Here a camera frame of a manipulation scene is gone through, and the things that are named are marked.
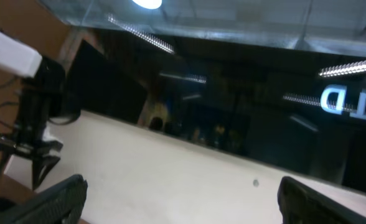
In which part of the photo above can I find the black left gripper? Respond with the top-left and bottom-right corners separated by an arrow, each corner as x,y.
0,57 -> 65,190

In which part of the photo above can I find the black monitor screen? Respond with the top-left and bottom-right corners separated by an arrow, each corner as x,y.
66,40 -> 148,124

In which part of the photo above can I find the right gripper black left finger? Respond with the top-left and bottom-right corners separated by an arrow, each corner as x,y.
0,174 -> 88,224

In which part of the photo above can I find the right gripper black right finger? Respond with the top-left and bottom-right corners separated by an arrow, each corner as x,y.
278,176 -> 366,224

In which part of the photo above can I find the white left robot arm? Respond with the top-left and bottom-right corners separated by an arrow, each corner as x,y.
0,31 -> 65,189

